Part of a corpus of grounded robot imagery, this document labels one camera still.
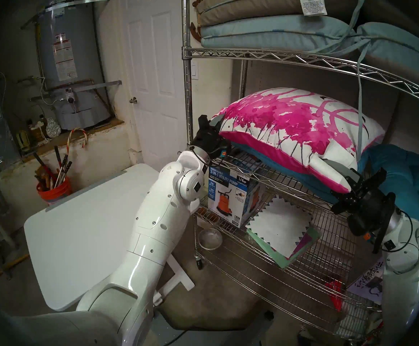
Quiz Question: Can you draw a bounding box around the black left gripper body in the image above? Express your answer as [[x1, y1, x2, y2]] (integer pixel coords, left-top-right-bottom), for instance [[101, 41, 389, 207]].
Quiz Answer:
[[189, 130, 232, 159]]

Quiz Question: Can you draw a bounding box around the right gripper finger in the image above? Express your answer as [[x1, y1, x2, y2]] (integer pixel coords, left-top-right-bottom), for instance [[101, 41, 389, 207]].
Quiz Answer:
[[330, 191, 356, 215], [323, 160, 369, 191]]

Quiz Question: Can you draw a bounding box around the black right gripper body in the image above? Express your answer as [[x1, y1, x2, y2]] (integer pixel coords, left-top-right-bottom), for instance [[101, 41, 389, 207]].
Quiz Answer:
[[347, 168, 396, 238]]

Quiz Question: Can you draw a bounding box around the pink white flamingo cushion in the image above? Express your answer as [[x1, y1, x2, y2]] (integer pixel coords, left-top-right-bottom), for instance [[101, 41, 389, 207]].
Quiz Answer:
[[211, 88, 385, 194]]

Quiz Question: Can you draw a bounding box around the teal tufted seat cushion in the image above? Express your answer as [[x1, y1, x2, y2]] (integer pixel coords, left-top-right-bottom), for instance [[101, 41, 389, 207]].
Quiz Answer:
[[231, 142, 370, 205], [366, 144, 419, 241]]

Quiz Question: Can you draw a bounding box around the light blue seat cushion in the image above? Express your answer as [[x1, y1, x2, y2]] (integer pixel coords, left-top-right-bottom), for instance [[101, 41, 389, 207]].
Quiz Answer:
[[200, 15, 358, 51], [354, 22, 419, 97]]

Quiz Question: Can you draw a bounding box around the white cushion care label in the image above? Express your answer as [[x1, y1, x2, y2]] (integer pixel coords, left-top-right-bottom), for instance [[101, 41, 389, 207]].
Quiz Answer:
[[299, 0, 328, 17]]

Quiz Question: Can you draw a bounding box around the utility pump cardboard box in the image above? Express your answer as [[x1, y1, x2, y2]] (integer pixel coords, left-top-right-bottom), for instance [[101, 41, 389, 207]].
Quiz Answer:
[[207, 146, 272, 229]]

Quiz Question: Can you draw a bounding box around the magenta paper sheet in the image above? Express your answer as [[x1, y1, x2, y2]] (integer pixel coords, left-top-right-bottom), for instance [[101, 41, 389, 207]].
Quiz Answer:
[[287, 232, 314, 259]]

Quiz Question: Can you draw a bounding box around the white panel door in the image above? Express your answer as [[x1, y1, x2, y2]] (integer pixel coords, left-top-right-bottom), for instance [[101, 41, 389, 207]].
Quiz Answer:
[[121, 0, 195, 187]]

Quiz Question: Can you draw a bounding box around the white zigzag edged sheet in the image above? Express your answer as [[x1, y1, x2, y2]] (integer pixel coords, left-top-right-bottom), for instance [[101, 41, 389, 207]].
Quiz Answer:
[[245, 197, 313, 259]]

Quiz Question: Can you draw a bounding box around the box with Chinese print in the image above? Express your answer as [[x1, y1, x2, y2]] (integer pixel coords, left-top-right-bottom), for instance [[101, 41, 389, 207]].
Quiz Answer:
[[347, 259, 385, 305]]

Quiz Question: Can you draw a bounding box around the red plastic item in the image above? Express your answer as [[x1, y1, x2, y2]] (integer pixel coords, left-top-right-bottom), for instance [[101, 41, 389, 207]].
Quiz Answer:
[[325, 279, 345, 311]]

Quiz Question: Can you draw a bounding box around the green paper sheet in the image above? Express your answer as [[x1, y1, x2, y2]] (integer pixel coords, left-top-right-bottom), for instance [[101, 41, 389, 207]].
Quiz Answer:
[[246, 226, 322, 269]]

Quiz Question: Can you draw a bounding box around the small metal bowl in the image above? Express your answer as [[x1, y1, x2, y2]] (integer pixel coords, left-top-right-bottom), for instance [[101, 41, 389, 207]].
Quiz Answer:
[[198, 228, 224, 250]]

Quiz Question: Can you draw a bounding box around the striped candy cane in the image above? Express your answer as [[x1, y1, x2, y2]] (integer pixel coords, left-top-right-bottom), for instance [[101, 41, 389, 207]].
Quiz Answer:
[[66, 128, 88, 156]]

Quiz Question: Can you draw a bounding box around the grey water heater tank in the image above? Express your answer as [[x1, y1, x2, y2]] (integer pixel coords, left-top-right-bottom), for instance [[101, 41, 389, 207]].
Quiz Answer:
[[36, 0, 113, 130]]

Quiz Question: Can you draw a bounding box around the crumpled silver foil piece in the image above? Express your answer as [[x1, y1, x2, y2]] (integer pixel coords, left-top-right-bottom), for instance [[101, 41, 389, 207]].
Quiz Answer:
[[46, 117, 62, 138]]

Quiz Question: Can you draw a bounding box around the white folding table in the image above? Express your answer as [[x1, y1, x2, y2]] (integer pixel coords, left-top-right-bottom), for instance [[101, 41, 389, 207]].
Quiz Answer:
[[24, 163, 195, 311]]

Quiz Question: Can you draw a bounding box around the orange plastic bucket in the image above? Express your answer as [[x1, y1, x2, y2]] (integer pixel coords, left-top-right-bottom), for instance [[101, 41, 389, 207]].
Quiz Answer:
[[36, 176, 73, 205]]

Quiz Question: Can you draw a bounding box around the wooden stick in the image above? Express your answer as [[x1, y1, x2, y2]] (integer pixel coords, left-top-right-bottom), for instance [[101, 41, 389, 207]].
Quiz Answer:
[[0, 253, 30, 281]]

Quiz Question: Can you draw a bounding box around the chrome wire shelf rack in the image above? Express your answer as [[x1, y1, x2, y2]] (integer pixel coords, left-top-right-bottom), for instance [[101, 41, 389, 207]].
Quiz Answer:
[[181, 0, 419, 344]]

